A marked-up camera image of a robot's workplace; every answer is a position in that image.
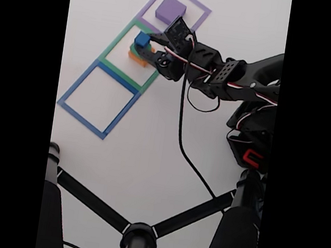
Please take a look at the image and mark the red table clamp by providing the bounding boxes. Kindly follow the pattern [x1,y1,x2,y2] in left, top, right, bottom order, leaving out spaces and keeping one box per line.
[241,147,266,169]

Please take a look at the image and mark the green tape square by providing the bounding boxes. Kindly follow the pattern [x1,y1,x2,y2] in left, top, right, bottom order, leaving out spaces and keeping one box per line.
[93,13,182,98]

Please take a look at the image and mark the orange cube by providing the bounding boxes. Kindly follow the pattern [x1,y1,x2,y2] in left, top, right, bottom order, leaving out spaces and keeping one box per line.
[126,49,153,68]

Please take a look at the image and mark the blue tape square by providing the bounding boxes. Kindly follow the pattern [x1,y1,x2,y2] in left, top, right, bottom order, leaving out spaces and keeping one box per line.
[52,54,146,145]

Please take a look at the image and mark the small blue cube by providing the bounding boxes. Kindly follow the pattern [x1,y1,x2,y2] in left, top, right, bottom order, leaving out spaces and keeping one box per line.
[133,31,151,49]

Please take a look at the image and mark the large purple cube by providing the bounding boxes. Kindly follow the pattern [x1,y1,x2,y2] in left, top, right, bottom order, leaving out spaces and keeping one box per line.
[153,0,188,28]

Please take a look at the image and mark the purple tape square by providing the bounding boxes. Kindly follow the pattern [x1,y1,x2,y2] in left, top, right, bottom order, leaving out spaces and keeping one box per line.
[134,0,214,44]

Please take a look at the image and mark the black camera cable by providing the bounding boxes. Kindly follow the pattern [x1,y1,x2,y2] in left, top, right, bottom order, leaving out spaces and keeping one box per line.
[167,71,235,199]

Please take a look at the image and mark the red white servo wire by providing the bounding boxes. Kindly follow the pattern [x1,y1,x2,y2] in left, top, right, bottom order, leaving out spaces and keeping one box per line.
[155,45,284,122]

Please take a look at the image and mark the black gripper camera board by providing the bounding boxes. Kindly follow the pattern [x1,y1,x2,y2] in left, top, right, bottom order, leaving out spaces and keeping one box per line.
[161,13,200,57]

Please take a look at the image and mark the black tripod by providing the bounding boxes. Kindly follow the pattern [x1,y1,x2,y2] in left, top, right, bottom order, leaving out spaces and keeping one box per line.
[35,141,269,248]

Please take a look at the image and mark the green cube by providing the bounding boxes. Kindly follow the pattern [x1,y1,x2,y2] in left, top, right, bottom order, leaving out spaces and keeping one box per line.
[128,42,156,57]

